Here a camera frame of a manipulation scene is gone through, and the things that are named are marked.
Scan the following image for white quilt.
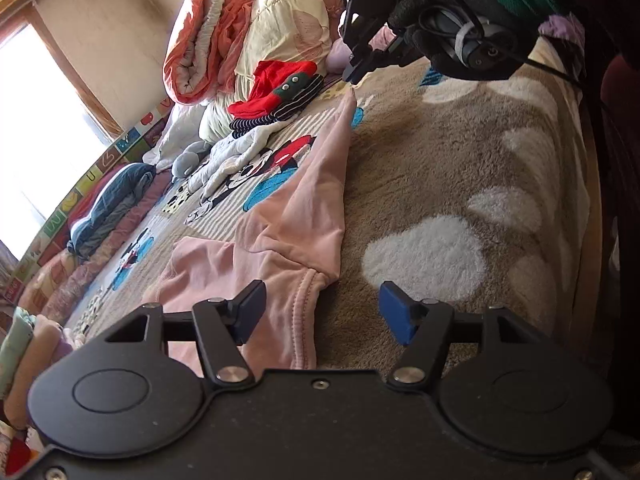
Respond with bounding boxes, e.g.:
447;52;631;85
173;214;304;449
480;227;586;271
142;105;211;171

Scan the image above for red and striped clothes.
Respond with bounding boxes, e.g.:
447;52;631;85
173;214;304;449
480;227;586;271
229;74;326;138

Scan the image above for lavender printed bedsheet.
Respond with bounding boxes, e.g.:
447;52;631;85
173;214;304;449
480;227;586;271
540;12;586;53

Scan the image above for person's maroon clothing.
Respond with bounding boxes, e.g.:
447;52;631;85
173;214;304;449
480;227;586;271
600;52;640;271

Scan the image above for lavender folded garment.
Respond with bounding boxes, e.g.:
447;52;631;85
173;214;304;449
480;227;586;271
47;337;86;366

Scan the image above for brown cartoon printed blanket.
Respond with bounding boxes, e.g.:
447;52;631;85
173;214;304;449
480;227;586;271
65;45;606;376

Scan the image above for colourful alphabet foam mat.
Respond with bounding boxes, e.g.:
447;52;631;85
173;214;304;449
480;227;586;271
0;95;176;306

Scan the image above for cream quilt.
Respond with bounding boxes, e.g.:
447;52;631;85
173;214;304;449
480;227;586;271
200;0;346;143

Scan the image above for pink sweatshirt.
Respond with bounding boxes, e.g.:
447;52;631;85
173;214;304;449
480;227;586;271
150;87;358;371

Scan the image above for teal printed folded garment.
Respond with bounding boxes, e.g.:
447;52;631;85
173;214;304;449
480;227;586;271
0;307;36;401

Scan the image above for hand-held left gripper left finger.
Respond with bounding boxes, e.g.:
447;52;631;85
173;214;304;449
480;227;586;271
101;280;267;390

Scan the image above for bright window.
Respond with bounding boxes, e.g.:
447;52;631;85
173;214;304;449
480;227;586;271
0;22;108;256

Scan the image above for wooden bed side rail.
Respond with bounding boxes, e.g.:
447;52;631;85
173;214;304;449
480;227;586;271
575;85;620;396

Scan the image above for mauve folded blanket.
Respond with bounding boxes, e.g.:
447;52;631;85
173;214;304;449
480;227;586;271
75;175;173;266

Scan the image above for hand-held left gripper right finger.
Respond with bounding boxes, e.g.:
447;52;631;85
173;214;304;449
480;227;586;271
379;281;544;390

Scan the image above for lavender printed pillow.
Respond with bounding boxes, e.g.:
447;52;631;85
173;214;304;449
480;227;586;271
37;255;108;326

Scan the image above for coral rolled quilt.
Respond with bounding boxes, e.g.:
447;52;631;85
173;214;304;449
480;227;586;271
162;0;266;106

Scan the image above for maroon pillow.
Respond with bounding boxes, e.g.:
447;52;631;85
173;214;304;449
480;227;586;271
65;175;131;233

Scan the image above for orange printed pillow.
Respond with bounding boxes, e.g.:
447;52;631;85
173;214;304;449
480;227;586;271
17;247;83;318

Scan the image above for white printed garment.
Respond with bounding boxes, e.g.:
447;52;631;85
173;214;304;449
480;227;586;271
187;120;281;201

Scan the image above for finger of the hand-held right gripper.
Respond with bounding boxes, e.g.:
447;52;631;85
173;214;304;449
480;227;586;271
344;39;417;86
339;0;402;52

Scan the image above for blue plush toy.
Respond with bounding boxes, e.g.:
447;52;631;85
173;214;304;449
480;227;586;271
170;141;211;181

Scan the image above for red folded sweater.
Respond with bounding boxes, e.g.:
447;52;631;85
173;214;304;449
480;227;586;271
5;437;40;480

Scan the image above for pink pillow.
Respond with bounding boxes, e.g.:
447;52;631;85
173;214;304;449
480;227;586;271
315;0;352;73

